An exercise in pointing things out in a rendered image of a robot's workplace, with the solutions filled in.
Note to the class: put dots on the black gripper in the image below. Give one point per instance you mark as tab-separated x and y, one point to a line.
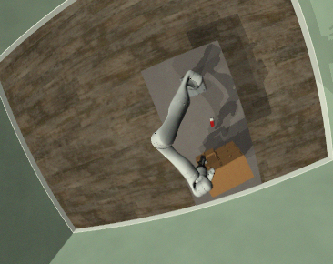
202	164

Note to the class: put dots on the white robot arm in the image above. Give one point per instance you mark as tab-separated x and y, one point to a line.
164	137

